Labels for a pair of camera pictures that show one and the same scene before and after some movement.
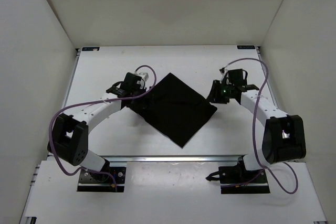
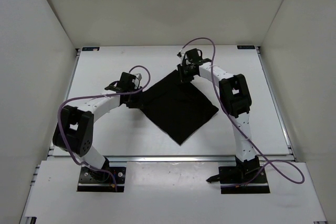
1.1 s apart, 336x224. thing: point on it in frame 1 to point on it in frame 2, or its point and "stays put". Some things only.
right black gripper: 213,96 to 182,78
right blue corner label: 246,47 stays put
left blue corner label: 91,49 stays put
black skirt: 175,107 stays put
